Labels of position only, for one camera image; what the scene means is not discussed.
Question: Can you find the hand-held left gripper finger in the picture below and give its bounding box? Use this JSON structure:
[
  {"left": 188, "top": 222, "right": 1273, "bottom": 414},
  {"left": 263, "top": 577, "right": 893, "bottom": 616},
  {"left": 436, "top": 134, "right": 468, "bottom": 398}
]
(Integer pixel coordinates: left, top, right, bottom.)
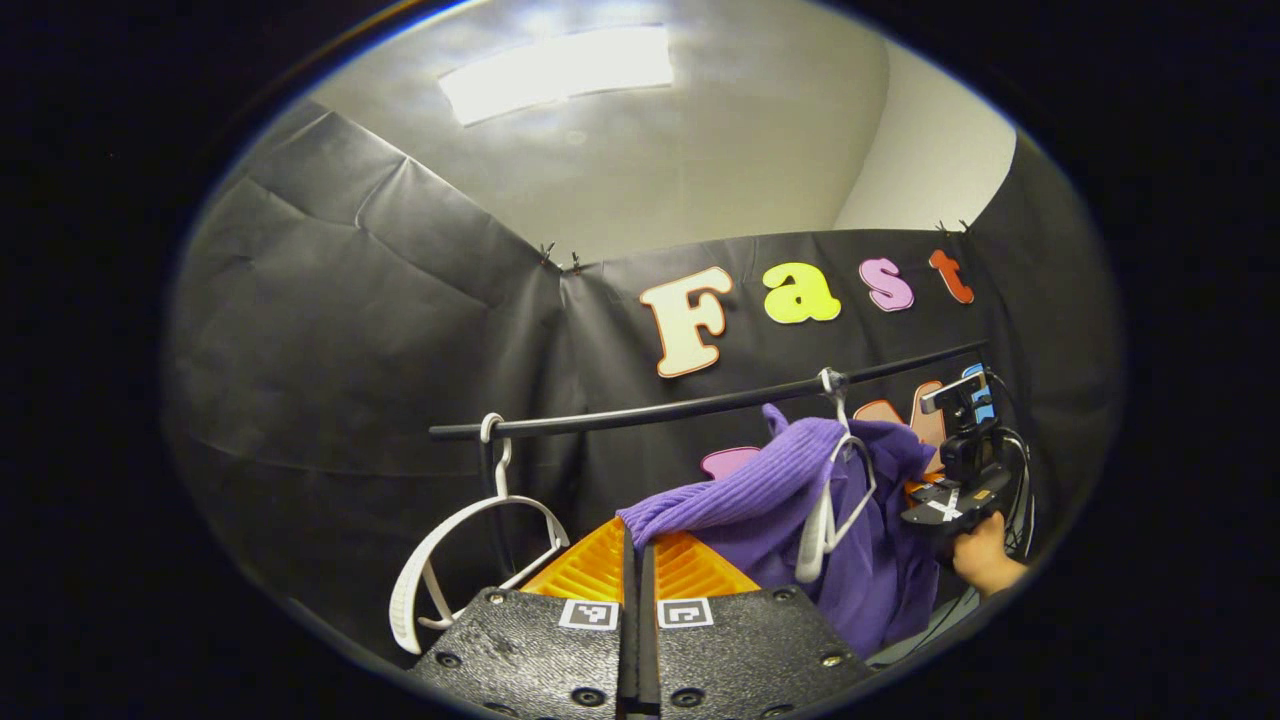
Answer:
[
  {"left": 410, "top": 515, "right": 639, "bottom": 720},
  {"left": 640, "top": 530, "right": 876, "bottom": 720}
]

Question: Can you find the empty white clothes hanger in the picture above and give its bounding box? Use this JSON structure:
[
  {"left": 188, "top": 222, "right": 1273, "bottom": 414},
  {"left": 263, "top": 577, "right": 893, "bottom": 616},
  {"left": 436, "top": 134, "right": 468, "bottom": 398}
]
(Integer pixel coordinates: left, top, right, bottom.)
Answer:
[{"left": 388, "top": 412, "right": 571, "bottom": 656}]

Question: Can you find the ceiling light panel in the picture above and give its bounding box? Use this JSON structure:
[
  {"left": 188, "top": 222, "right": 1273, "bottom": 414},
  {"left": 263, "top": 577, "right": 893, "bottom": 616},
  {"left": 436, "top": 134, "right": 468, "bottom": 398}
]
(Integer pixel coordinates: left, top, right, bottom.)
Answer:
[{"left": 438, "top": 25, "right": 676, "bottom": 128}]

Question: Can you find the white hanger holding shirt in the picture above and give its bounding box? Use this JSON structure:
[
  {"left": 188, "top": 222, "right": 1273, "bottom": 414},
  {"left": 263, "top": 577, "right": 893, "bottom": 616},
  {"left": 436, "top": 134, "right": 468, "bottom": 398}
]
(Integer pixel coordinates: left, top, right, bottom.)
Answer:
[{"left": 795, "top": 367, "right": 879, "bottom": 586}]

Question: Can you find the black clothes rail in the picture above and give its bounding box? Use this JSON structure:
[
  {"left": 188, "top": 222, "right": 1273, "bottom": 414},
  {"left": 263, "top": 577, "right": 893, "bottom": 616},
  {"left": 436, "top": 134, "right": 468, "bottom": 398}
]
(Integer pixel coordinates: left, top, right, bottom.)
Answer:
[{"left": 430, "top": 340, "right": 991, "bottom": 581}]

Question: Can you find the black backdrop cloth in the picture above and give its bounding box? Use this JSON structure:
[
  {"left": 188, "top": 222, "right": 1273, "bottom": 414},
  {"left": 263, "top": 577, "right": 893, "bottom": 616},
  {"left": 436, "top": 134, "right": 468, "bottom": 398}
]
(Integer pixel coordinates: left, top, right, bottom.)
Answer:
[{"left": 165, "top": 100, "right": 1121, "bottom": 666}]

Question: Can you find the purple ribbed shirt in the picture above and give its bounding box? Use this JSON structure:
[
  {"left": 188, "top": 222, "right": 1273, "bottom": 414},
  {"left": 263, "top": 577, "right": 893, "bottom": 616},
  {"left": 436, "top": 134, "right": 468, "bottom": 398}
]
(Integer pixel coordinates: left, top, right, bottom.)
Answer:
[{"left": 616, "top": 403, "right": 946, "bottom": 661}]

